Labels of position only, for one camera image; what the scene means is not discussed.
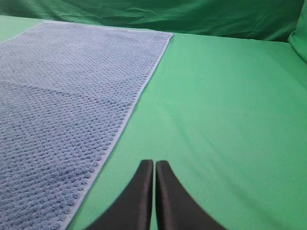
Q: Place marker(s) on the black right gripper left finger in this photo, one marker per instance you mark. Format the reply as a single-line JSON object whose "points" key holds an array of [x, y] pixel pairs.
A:
{"points": [[132, 209]]}

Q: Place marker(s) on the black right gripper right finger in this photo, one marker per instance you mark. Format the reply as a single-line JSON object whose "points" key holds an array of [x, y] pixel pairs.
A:
{"points": [[175, 208]]}

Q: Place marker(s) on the blue waffle-weave towel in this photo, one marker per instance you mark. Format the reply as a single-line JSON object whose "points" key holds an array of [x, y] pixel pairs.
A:
{"points": [[67, 91]]}

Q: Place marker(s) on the green table cover cloth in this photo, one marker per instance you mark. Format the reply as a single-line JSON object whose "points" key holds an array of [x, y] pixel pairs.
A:
{"points": [[230, 115]]}

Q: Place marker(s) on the green backdrop cloth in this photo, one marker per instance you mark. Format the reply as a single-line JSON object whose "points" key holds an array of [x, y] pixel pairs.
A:
{"points": [[269, 21]]}

